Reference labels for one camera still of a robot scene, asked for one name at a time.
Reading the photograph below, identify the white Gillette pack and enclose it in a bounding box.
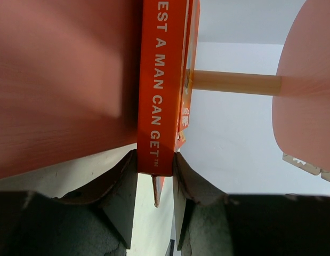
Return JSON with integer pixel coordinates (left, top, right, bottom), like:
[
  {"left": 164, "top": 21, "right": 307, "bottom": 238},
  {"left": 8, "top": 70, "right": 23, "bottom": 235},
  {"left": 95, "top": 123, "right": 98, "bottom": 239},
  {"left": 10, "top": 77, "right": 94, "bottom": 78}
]
[{"left": 282, "top": 153, "right": 330, "bottom": 182}]

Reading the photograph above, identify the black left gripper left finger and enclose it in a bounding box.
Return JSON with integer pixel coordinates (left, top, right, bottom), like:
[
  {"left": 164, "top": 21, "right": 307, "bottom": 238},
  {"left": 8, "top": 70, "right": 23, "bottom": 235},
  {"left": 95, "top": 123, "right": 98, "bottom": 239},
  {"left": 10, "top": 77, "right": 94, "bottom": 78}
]
[{"left": 0, "top": 150, "right": 138, "bottom": 255}]

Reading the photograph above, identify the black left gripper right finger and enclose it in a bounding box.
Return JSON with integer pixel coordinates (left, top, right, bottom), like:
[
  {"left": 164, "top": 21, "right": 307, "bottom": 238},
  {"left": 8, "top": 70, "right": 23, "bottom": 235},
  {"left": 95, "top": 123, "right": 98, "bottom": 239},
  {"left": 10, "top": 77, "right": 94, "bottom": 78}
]
[{"left": 173, "top": 153, "right": 330, "bottom": 255}]

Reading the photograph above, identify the orange razor cartridge box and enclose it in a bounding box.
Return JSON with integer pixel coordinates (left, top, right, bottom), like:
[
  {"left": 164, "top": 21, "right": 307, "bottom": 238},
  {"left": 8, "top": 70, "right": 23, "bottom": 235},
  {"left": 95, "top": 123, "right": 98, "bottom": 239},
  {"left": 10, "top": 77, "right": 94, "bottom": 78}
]
[{"left": 137, "top": 1, "right": 190, "bottom": 207}]

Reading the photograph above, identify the pink three-tier shelf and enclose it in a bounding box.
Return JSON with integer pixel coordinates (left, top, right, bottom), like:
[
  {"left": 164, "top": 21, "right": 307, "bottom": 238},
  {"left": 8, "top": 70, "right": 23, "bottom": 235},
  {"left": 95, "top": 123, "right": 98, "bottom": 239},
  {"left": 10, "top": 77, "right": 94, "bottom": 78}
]
[{"left": 0, "top": 0, "right": 330, "bottom": 181}]

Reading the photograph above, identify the orange Gillette box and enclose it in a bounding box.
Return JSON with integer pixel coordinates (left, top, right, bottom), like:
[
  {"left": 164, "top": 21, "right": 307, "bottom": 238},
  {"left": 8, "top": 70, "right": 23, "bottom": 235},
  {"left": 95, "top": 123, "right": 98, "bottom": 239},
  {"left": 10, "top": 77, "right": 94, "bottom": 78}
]
[{"left": 176, "top": 0, "right": 200, "bottom": 151}]

